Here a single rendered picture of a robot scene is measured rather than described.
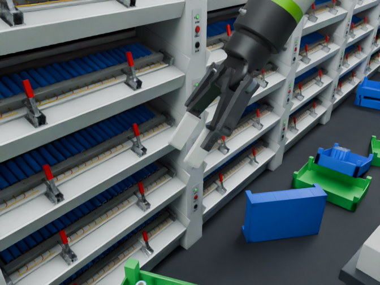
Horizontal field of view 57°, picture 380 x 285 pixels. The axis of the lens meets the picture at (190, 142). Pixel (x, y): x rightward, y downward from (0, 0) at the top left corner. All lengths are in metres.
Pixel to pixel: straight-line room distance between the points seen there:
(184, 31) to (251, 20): 0.43
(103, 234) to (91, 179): 0.20
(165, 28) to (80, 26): 0.34
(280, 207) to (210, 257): 0.32
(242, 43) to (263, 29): 0.04
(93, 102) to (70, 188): 0.22
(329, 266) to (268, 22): 1.06
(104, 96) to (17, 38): 0.25
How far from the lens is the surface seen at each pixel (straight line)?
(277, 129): 1.77
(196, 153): 0.58
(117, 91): 0.89
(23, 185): 0.88
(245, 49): 0.59
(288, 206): 1.40
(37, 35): 0.73
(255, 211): 1.36
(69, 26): 0.76
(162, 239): 1.29
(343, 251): 1.53
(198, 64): 1.07
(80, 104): 0.84
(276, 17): 0.59
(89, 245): 1.03
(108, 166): 0.96
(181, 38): 1.01
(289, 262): 1.43
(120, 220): 1.08
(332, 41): 2.29
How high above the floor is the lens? 1.03
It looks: 29 degrees down
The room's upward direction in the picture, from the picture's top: straight up
